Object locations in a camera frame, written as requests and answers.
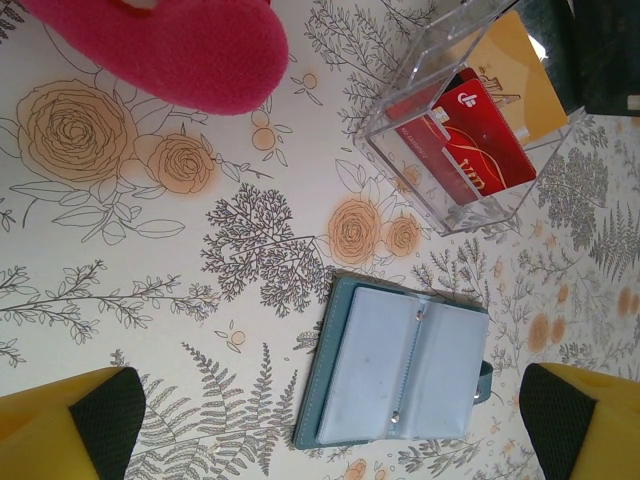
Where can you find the red card with white logo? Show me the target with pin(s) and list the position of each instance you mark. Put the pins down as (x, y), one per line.
(490, 145)

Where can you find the gold credit card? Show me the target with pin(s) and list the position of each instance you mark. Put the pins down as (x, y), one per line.
(525, 75)

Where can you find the dark red card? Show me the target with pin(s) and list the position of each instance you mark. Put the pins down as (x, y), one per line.
(410, 105)

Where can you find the teal card holder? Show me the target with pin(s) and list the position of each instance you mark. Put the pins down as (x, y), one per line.
(320, 370)

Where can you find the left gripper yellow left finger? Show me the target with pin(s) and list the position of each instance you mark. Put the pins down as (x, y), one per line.
(60, 435)

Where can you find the dark speckled credit card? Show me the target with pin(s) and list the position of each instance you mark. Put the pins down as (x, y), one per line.
(610, 50)

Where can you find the pink striped plush toy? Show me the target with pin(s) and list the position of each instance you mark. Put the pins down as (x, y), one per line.
(190, 50)

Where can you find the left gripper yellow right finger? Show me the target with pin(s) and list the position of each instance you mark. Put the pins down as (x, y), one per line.
(600, 430)

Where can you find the clear acrylic card box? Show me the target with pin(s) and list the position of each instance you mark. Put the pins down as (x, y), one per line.
(465, 220)

